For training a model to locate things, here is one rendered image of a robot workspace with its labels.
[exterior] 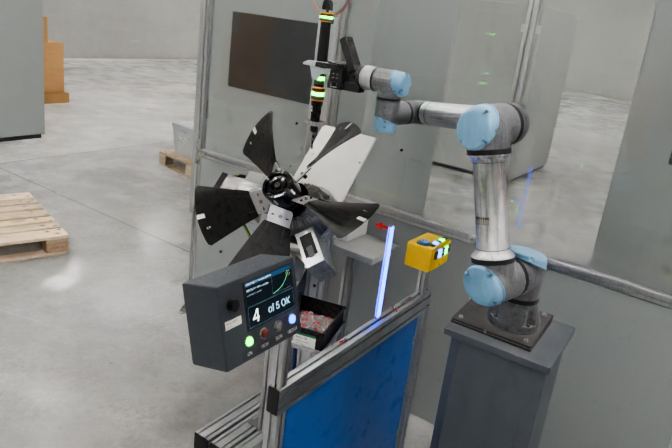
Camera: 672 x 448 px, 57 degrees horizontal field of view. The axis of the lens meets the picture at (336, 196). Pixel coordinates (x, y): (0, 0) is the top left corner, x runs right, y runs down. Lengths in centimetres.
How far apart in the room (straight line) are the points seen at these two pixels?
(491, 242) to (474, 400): 49
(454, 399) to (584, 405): 93
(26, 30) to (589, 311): 649
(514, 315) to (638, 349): 86
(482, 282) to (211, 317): 73
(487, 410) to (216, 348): 87
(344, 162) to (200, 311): 125
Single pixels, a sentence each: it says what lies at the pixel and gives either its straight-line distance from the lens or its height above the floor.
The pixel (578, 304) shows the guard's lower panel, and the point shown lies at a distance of 261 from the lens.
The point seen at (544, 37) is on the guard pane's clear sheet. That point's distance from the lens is 251.
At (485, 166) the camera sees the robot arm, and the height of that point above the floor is 149.
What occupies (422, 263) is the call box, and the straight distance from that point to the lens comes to 224.
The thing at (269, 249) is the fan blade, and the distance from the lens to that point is 215.
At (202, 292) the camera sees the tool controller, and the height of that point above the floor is 123.
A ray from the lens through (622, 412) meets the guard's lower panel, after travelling 275.
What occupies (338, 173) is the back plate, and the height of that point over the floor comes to 121.
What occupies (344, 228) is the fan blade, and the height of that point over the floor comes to 116.
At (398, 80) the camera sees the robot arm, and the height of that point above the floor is 165.
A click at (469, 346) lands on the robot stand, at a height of 97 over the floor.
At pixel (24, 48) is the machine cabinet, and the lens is 769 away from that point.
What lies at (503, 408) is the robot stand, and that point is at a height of 82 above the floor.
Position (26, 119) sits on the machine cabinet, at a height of 24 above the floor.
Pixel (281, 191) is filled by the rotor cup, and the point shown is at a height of 121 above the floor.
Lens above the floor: 183
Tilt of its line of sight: 17 degrees down
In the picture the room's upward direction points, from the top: 7 degrees clockwise
